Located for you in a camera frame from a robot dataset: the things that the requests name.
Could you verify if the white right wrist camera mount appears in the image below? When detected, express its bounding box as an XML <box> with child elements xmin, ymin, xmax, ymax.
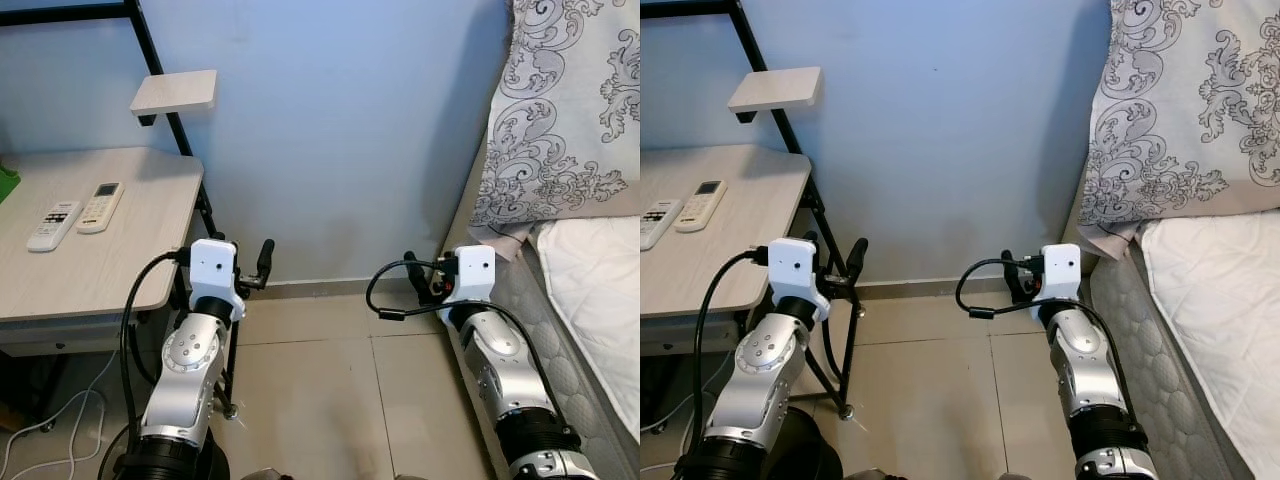
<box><xmin>453</xmin><ymin>245</ymin><xmax>497</xmax><ymax>306</ymax></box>
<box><xmin>1040</xmin><ymin>244</ymin><xmax>1083</xmax><ymax>301</ymax></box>

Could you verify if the white remote with dark buttons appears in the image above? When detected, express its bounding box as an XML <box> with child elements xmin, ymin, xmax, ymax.
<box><xmin>640</xmin><ymin>198</ymin><xmax>683</xmax><ymax>251</ymax></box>
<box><xmin>26</xmin><ymin>201</ymin><xmax>83</xmax><ymax>253</ymax></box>

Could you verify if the grey floral patterned pillow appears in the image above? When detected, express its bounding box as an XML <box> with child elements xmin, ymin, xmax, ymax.
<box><xmin>470</xmin><ymin>0</ymin><xmax>641</xmax><ymax>263</ymax></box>
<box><xmin>1078</xmin><ymin>0</ymin><xmax>1280</xmax><ymax>261</ymax></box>

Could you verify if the grey quilted mattress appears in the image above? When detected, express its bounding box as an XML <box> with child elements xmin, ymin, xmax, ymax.
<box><xmin>1088</xmin><ymin>225</ymin><xmax>1256</xmax><ymax>480</ymax></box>
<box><xmin>440</xmin><ymin>225</ymin><xmax>641</xmax><ymax>480</ymax></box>

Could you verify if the thin white cable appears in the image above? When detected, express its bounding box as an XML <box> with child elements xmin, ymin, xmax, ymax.
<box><xmin>0</xmin><ymin>350</ymin><xmax>111</xmax><ymax>480</ymax></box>
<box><xmin>640</xmin><ymin>385</ymin><xmax>701</xmax><ymax>436</ymax></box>

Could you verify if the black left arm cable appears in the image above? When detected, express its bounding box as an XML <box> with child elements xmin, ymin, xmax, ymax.
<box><xmin>118</xmin><ymin>250</ymin><xmax>193</xmax><ymax>446</ymax></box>
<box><xmin>690</xmin><ymin>250</ymin><xmax>771</xmax><ymax>471</ymax></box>

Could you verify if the white bed sheet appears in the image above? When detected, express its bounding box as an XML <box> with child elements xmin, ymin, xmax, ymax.
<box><xmin>535</xmin><ymin>215</ymin><xmax>641</xmax><ymax>441</ymax></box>
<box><xmin>1140</xmin><ymin>210</ymin><xmax>1280</xmax><ymax>480</ymax></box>

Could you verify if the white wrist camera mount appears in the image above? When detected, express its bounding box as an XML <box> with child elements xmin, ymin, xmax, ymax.
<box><xmin>1040</xmin><ymin>244</ymin><xmax>1083</xmax><ymax>301</ymax></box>
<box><xmin>453</xmin><ymin>245</ymin><xmax>497</xmax><ymax>306</ymax></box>
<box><xmin>188</xmin><ymin>239</ymin><xmax>246</xmax><ymax>321</ymax></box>
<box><xmin>768</xmin><ymin>237</ymin><xmax>833</xmax><ymax>321</ymax></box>

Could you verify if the cream remote with display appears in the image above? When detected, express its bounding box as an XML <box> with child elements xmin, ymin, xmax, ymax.
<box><xmin>673</xmin><ymin>180</ymin><xmax>728</xmax><ymax>234</ymax></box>
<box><xmin>76</xmin><ymin>182</ymin><xmax>125</xmax><ymax>235</ymax></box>

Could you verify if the small light wooden shelf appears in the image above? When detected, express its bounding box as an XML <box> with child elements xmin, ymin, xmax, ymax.
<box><xmin>130</xmin><ymin>69</ymin><xmax>219</xmax><ymax>127</ymax></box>
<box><xmin>727</xmin><ymin>66</ymin><xmax>823</xmax><ymax>124</ymax></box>

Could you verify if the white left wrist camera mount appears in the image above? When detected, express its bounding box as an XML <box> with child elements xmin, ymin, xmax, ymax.
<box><xmin>188</xmin><ymin>239</ymin><xmax>246</xmax><ymax>321</ymax></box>
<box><xmin>768</xmin><ymin>237</ymin><xmax>833</xmax><ymax>321</ymax></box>

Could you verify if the light wooden desk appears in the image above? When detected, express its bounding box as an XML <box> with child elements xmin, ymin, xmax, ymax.
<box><xmin>0</xmin><ymin>147</ymin><xmax>206</xmax><ymax>356</ymax></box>
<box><xmin>640</xmin><ymin>145</ymin><xmax>813</xmax><ymax>356</ymax></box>

